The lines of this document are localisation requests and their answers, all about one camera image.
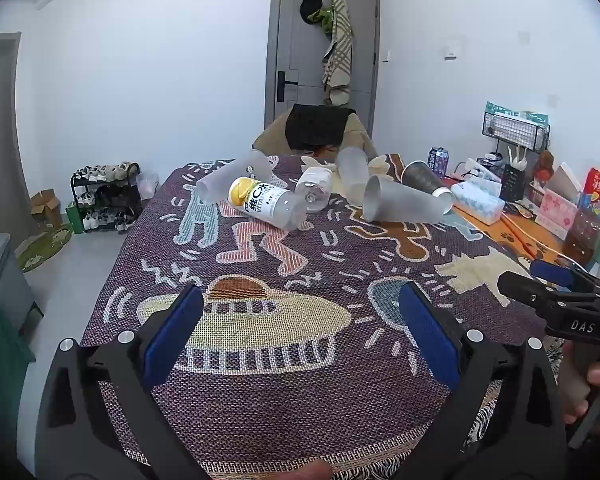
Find black cloth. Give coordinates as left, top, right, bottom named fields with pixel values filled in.
left=285, top=103, right=357, bottom=151

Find green round rug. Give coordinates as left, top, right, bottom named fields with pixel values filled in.
left=16, top=223, right=75, bottom=274

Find large frosted plastic cup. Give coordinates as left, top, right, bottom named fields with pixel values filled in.
left=362, top=175, right=455, bottom=224

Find cardboard box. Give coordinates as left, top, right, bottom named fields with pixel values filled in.
left=29, top=188, right=62, bottom=229

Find dark smoky plastic cup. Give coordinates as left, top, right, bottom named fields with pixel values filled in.
left=401, top=160, right=453, bottom=200

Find grey cabinet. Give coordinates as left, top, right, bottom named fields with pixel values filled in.
left=0, top=232, right=44, bottom=332

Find black hat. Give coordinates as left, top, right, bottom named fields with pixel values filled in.
left=299, top=0, right=325, bottom=25

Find brown plush toy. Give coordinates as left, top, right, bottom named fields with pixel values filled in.
left=536, top=149, right=555, bottom=181

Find green cloth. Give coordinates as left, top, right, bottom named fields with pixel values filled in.
left=0, top=280, right=36, bottom=463

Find white card box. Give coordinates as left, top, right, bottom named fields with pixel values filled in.
left=554, top=162, right=584, bottom=196

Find white label plastic bottle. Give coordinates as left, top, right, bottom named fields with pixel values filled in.
left=295, top=166, right=334, bottom=212

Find orange paw print mat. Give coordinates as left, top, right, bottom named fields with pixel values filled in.
left=452, top=199, right=587, bottom=282

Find pink flowered box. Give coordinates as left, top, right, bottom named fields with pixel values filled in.
left=534, top=189, right=581, bottom=241

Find grey door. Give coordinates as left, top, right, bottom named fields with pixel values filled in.
left=263, top=0, right=381, bottom=137

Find teal packet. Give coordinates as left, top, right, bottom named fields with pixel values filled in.
left=483, top=101, right=550, bottom=127

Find clear plastic bag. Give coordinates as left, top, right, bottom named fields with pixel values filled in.
left=135, top=172, right=160, bottom=201

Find patterned tissue box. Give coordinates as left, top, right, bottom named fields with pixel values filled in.
left=450, top=180, right=506, bottom=226

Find brown plastic bottle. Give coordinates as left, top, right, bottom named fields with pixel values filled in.
left=562, top=207, right=600, bottom=266

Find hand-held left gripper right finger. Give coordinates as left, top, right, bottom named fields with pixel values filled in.
left=398, top=281, right=569, bottom=480

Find printed woven blanket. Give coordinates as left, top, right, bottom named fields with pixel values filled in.
left=80, top=152, right=566, bottom=480

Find black eyeglasses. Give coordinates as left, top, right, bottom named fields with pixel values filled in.
left=502, top=199, right=537, bottom=221

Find black wire basket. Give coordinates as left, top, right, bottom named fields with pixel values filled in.
left=481, top=110, right=551, bottom=152

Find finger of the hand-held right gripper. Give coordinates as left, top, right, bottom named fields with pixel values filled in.
left=497, top=270, right=600, bottom=314
left=530, top=259, right=600, bottom=294

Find rows of shoes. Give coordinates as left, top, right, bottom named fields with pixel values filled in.
left=73, top=161, right=142, bottom=232

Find red snack packet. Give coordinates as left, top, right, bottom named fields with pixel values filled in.
left=578, top=167, right=600, bottom=222

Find black door lock handle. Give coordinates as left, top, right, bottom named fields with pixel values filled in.
left=277, top=70, right=300, bottom=102

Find blue drink can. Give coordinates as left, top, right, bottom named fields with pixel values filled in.
left=428, top=147, right=451, bottom=180

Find black shoe rack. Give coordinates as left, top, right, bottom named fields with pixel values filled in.
left=70, top=162, right=144, bottom=234

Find white device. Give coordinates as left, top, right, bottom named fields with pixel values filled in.
left=464, top=158, right=504, bottom=184

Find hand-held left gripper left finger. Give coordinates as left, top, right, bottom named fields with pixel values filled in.
left=32, top=284, right=216, bottom=480

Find black utensil holder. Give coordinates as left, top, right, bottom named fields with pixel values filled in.
left=499, top=144, right=531, bottom=204

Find plaid scarf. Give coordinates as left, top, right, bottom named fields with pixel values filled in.
left=322, top=0, right=355, bottom=107

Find green bag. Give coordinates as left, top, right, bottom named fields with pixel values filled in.
left=65, top=201, right=85, bottom=235

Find clear bottle with yellow label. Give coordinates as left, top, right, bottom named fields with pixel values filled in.
left=228, top=176, right=308, bottom=232

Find person's right hand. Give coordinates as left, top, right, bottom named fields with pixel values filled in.
left=555, top=339, right=600, bottom=426

